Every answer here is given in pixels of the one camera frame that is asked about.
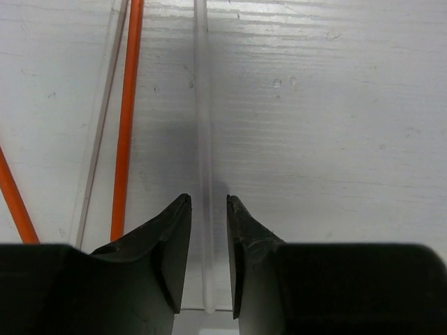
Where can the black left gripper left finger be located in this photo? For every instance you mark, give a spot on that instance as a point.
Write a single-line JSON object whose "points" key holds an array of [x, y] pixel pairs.
{"points": [[133, 285]]}

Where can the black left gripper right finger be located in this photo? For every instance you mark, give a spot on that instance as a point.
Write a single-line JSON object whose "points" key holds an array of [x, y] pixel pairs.
{"points": [[337, 288]]}

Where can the clear thin chopstick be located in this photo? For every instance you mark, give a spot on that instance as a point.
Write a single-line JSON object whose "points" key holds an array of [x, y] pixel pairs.
{"points": [[202, 64]]}

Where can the orange chopstick left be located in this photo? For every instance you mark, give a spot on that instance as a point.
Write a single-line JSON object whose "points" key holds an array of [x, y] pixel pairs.
{"points": [[16, 206]]}

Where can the orange chopstick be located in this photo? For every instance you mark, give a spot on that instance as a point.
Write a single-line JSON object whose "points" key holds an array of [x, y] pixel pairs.
{"points": [[126, 120], [16, 206]]}

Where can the orange chopstick right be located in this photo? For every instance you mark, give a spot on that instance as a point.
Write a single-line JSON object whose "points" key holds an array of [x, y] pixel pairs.
{"points": [[126, 120]]}

